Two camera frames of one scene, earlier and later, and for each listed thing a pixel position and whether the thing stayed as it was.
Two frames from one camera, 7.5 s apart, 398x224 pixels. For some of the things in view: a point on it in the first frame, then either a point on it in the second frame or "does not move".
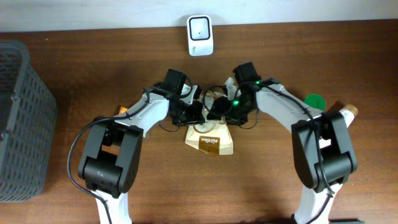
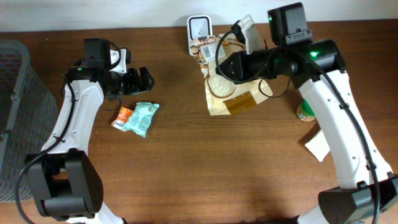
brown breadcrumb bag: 211,136 → 223,96
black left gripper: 193,112 → 131,82
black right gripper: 217,109 → 242,70
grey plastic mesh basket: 28,121 does not move
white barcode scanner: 200,35 does not move
